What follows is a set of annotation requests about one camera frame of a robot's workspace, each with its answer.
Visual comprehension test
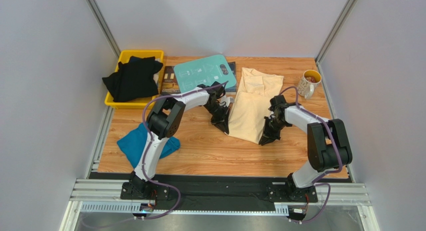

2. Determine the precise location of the black t-shirt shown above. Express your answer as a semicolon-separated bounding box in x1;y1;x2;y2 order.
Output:
102;56;164;103

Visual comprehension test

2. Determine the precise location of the aluminium frame post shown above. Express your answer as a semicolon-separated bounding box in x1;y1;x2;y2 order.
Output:
315;0;358;65
86;0;121;58

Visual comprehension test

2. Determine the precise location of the yellow plastic bin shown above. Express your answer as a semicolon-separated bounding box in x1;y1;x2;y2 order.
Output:
104;49;165;109

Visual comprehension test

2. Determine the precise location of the blue t-shirt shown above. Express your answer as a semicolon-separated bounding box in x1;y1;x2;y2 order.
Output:
116;123;181;168

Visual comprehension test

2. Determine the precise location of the teal folding board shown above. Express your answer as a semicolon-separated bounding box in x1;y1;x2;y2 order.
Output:
174;54;237;94

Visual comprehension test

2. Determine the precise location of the dark Edward Tulane book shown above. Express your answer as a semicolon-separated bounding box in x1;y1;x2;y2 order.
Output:
160;66;181;95

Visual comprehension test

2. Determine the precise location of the right aluminium frame post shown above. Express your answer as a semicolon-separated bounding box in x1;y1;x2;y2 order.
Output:
315;0;358;65

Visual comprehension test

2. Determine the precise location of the cream t-shirt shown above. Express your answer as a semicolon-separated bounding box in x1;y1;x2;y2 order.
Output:
228;67;285;144

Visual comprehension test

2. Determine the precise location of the left aluminium frame post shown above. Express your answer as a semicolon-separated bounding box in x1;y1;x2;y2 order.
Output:
86;0;121;58

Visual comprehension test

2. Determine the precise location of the white patterned mug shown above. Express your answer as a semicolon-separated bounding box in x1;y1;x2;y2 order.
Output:
296;70;322;100

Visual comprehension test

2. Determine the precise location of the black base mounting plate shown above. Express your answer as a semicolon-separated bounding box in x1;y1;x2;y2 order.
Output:
88;171;353;212

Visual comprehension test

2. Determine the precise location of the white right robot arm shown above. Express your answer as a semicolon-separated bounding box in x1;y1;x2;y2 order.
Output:
259;103;352;189

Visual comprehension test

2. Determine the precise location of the aluminium front frame rail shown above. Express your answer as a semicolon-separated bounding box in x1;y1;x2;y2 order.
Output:
70;179;372;216

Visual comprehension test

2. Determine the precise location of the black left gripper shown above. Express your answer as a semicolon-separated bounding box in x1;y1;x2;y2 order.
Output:
205;101;231;135

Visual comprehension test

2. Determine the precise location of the dark blue book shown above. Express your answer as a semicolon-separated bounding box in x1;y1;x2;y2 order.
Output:
222;61;238;93

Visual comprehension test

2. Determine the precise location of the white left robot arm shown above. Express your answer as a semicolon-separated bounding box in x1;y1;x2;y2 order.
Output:
129;82;233;196

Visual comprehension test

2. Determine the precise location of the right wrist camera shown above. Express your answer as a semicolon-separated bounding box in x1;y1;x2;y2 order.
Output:
268;95;299;116

